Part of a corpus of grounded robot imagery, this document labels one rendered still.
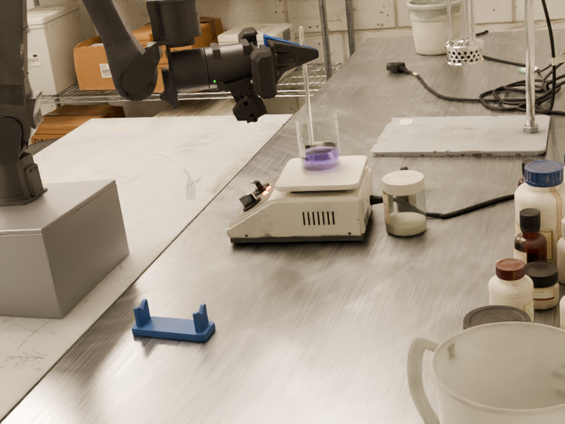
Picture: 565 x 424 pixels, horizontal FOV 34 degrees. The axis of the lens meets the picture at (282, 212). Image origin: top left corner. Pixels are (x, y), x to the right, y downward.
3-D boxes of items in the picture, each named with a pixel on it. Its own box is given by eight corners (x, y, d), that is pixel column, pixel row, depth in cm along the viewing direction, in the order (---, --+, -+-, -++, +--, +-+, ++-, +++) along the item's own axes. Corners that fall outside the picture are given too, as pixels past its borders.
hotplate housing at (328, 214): (228, 246, 135) (220, 194, 132) (249, 210, 147) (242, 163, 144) (380, 243, 130) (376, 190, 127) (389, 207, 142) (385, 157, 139)
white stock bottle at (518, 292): (498, 347, 102) (496, 277, 98) (484, 326, 106) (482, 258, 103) (541, 340, 102) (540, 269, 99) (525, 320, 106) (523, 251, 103)
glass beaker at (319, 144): (337, 177, 132) (331, 119, 129) (294, 177, 134) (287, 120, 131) (348, 160, 138) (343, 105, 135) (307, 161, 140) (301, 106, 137)
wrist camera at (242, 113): (217, 72, 131) (224, 118, 134) (219, 84, 124) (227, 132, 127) (259, 66, 132) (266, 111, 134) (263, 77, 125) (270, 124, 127)
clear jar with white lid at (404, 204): (429, 220, 135) (426, 169, 132) (425, 237, 130) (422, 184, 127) (388, 221, 137) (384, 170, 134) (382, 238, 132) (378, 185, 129)
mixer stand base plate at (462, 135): (369, 156, 164) (368, 151, 164) (391, 122, 182) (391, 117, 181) (545, 156, 155) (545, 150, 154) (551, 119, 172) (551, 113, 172)
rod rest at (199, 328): (131, 335, 114) (126, 310, 112) (145, 321, 116) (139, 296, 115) (204, 342, 110) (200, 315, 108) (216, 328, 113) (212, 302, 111)
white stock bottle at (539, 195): (551, 245, 123) (551, 152, 119) (585, 265, 117) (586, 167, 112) (504, 257, 122) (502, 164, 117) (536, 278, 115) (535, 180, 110)
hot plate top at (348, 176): (273, 193, 131) (272, 186, 131) (290, 163, 142) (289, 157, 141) (358, 189, 128) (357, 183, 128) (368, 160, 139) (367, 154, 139)
